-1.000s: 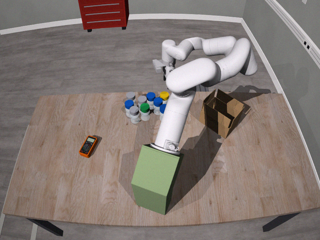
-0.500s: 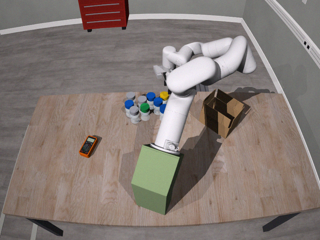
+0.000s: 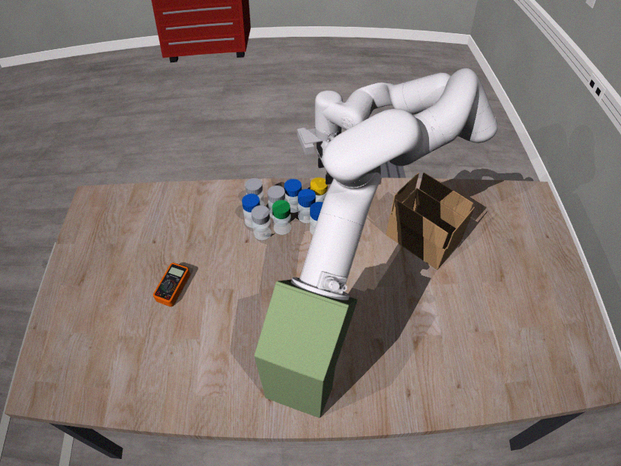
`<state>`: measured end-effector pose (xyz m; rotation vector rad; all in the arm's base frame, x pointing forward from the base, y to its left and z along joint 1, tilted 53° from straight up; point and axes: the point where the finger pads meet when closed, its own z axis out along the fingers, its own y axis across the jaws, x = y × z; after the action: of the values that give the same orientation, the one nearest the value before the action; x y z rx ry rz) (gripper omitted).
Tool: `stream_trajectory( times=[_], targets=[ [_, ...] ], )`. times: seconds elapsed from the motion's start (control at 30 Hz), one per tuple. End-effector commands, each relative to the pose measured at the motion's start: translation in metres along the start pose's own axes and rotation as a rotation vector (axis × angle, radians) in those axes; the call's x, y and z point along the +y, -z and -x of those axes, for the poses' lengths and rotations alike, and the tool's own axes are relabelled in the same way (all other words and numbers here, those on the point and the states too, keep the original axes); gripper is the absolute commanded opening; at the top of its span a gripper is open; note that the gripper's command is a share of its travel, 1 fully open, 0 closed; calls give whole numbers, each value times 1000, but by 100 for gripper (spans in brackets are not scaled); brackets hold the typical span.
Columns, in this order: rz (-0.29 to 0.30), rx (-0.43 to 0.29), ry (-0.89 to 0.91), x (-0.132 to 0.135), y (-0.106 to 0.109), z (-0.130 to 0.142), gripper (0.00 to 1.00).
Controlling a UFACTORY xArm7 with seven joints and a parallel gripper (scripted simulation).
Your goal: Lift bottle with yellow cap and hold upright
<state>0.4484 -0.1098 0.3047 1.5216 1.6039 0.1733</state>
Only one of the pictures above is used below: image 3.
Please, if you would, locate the clear glass bottle with yellow cap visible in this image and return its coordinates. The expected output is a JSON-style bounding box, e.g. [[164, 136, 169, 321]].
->
[[310, 178, 328, 202]]

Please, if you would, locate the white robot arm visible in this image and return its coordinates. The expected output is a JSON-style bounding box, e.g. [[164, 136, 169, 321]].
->
[[291, 68, 498, 300]]

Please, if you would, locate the orange digital multimeter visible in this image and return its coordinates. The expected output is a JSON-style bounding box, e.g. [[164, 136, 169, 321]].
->
[[153, 263, 190, 307]]

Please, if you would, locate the blue-capped white bottle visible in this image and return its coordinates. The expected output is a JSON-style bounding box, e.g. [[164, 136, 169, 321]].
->
[[284, 179, 301, 213], [310, 202, 323, 235], [242, 193, 260, 228], [298, 189, 316, 223]]

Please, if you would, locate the clear glass bottle with dark grey cap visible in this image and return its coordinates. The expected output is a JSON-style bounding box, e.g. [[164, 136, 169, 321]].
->
[[268, 185, 286, 218], [252, 205, 272, 241], [245, 178, 265, 206]]

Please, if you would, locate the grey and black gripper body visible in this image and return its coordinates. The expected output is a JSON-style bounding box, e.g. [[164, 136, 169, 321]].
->
[[317, 141, 330, 165]]

